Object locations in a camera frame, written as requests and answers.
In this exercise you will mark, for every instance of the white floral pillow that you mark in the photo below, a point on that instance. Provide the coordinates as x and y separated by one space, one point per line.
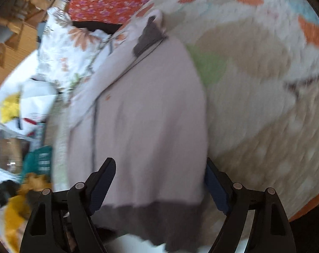
69 50

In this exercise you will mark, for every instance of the pale pink grey-trimmed garment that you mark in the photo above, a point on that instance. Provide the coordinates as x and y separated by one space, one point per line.
149 121

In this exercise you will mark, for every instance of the teal box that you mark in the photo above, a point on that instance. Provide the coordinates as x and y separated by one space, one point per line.
39 160

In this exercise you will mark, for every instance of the leaf-patterned fleece blanket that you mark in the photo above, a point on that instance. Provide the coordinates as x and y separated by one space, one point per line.
254 89

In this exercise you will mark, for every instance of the white plastic bag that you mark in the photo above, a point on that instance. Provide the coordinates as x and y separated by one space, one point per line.
25 105

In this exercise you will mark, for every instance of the yellow cloth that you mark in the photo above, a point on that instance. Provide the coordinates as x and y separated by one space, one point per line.
17 205

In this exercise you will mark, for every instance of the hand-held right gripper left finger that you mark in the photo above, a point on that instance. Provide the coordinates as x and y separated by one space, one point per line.
102 183

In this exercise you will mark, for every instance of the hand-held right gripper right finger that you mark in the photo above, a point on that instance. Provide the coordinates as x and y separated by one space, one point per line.
218 188

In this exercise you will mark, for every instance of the wooden chair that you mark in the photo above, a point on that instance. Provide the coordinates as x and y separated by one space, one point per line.
19 15

